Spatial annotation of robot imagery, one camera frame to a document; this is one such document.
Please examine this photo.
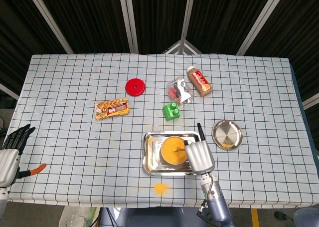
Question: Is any yellow snack package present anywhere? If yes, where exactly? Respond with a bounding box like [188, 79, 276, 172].
[94, 98, 130, 121]

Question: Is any black and silver left hand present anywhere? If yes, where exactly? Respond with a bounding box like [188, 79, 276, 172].
[0, 124, 47, 188]

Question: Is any red round disc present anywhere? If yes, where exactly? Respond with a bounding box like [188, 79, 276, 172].
[125, 78, 146, 97]

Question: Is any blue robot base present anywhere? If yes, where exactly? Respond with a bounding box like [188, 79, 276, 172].
[99, 207, 208, 227]

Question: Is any clear plastic box with toys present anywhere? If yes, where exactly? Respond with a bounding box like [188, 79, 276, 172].
[166, 76, 195, 109]

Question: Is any clear plastic bag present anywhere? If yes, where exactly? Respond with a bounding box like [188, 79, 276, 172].
[59, 206, 97, 227]

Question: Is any brown drink bottle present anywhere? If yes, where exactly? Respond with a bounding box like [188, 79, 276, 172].
[186, 65, 213, 97]

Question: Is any black folding screen white frame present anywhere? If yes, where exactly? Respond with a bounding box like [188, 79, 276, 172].
[0, 0, 319, 108]

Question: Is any green toy block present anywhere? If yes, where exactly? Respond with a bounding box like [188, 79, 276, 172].
[162, 103, 181, 121]

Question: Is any stainless steel tray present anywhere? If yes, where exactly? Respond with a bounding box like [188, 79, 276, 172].
[142, 131, 204, 177]

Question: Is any checkered white tablecloth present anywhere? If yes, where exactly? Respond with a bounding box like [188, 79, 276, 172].
[4, 53, 319, 209]

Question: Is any bowl of yellow powder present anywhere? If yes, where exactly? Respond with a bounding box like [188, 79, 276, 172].
[160, 136, 189, 166]

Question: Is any small steel plate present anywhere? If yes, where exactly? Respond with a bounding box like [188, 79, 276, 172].
[212, 119, 244, 151]

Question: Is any black and silver right hand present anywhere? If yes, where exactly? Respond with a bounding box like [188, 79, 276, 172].
[183, 123, 216, 175]

